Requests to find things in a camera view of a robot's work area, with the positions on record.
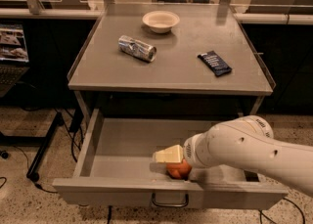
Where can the laptop with lit screen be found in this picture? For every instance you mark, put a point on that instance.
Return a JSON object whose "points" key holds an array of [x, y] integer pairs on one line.
{"points": [[14, 59]]}

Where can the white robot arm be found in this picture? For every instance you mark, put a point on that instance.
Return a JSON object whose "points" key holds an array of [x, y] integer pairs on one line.
{"points": [[246, 143]]}

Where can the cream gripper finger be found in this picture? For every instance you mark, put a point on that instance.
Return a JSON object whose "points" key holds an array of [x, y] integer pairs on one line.
{"points": [[158, 167], [173, 154]]}

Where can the black desk stand base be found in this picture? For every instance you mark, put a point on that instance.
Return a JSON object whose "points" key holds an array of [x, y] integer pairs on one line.
{"points": [[41, 142]]}

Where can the crushed silver soda can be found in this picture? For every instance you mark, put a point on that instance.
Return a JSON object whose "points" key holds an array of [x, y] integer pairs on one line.
{"points": [[137, 49]]}

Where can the orange fruit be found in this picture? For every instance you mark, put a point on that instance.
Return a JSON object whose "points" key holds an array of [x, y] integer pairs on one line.
{"points": [[179, 170]]}

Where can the grey counter cabinet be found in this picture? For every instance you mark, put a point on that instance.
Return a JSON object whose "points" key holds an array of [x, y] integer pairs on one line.
{"points": [[177, 68]]}

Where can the dark blue snack bar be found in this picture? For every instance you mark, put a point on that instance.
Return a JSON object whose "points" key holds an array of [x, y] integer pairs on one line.
{"points": [[215, 63]]}

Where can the grey metal open drawer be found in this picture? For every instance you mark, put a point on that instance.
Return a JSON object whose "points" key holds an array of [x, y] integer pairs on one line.
{"points": [[113, 168]]}

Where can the dark metal drawer handle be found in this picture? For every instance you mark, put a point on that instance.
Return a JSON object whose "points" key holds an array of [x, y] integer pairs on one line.
{"points": [[170, 201]]}

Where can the white paper bowl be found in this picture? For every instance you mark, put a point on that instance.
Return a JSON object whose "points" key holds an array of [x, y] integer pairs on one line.
{"points": [[160, 21]]}

